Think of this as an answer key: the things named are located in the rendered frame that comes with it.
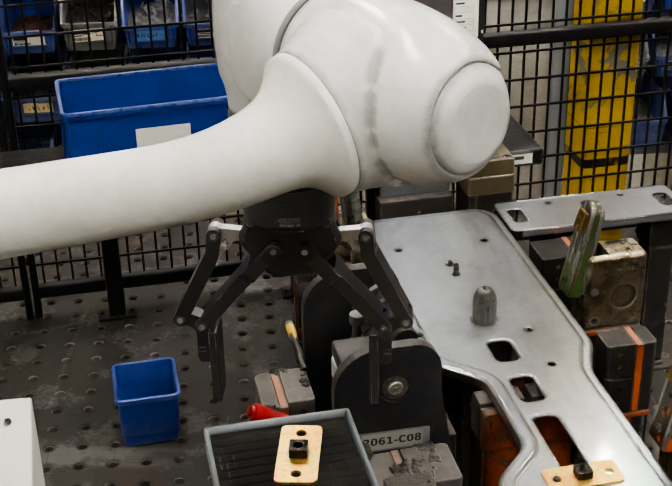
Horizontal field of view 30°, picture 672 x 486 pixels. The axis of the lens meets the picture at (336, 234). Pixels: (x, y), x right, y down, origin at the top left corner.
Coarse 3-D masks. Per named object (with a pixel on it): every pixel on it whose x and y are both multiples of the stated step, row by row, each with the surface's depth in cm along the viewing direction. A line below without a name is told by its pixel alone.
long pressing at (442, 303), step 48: (384, 240) 185; (432, 240) 185; (480, 240) 185; (432, 288) 172; (528, 288) 172; (432, 336) 161; (480, 336) 161; (528, 336) 161; (576, 336) 160; (480, 384) 152; (576, 384) 151; (528, 432) 142; (576, 432) 142; (624, 432) 142; (528, 480) 135
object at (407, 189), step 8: (416, 0) 185; (424, 0) 185; (432, 0) 185; (440, 0) 186; (448, 0) 186; (432, 8) 186; (440, 8) 186; (448, 8) 186; (448, 16) 187; (408, 184) 198; (448, 184) 200; (384, 192) 198; (392, 192) 198; (400, 192) 198; (408, 192) 199; (416, 192) 199; (424, 192) 199; (432, 192) 200
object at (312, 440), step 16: (288, 432) 116; (304, 432) 116; (320, 432) 116; (288, 448) 112; (304, 448) 112; (320, 448) 114; (288, 464) 112; (304, 464) 112; (288, 480) 110; (304, 480) 110
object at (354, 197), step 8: (344, 200) 165; (352, 200) 165; (344, 208) 166; (352, 208) 166; (360, 208) 166; (344, 216) 168; (352, 216) 166; (360, 216) 166; (344, 224) 170; (352, 224) 167
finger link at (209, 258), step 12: (216, 228) 102; (216, 240) 102; (204, 252) 104; (216, 252) 103; (204, 264) 103; (192, 276) 105; (204, 276) 104; (192, 288) 104; (180, 300) 107; (192, 300) 105; (180, 312) 106; (180, 324) 106
